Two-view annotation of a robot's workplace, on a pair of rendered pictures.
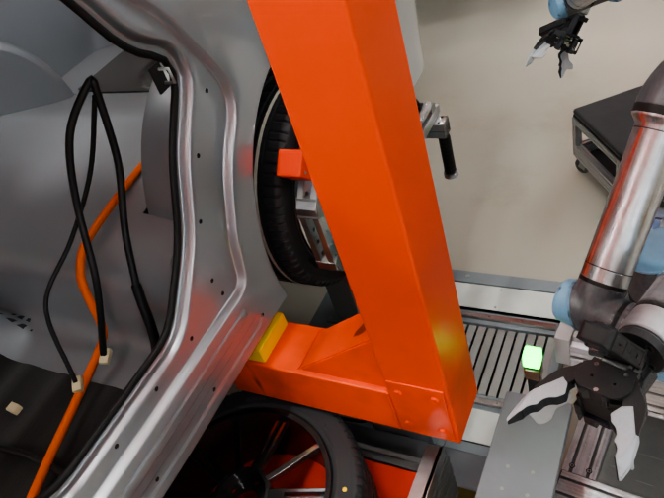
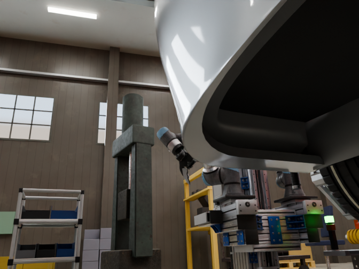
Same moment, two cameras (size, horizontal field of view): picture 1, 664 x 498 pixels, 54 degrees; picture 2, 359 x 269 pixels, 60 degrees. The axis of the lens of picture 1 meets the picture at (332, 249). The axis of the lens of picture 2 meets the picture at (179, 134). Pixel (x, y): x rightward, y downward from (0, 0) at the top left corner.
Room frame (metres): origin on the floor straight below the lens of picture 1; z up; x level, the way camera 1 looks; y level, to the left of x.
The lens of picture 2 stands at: (3.24, -0.15, 0.48)
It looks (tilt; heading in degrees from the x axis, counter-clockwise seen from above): 21 degrees up; 210
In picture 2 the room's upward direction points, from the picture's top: 2 degrees counter-clockwise
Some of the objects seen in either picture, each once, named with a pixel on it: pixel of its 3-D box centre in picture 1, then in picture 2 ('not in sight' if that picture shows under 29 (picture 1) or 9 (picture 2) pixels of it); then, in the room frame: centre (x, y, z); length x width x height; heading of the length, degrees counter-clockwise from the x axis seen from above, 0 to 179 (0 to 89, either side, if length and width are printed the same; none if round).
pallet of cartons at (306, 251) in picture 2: not in sight; (281, 251); (-5.54, -2.24, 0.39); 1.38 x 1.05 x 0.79; 138
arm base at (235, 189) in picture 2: not in sight; (232, 190); (1.16, -0.93, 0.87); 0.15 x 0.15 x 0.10
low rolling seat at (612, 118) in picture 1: (635, 149); not in sight; (2.10, -1.35, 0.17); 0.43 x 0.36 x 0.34; 178
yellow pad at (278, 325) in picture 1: (253, 333); not in sight; (1.30, 0.28, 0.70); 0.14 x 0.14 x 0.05; 52
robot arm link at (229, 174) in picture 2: not in sight; (230, 174); (1.16, -0.93, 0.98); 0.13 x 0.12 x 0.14; 93
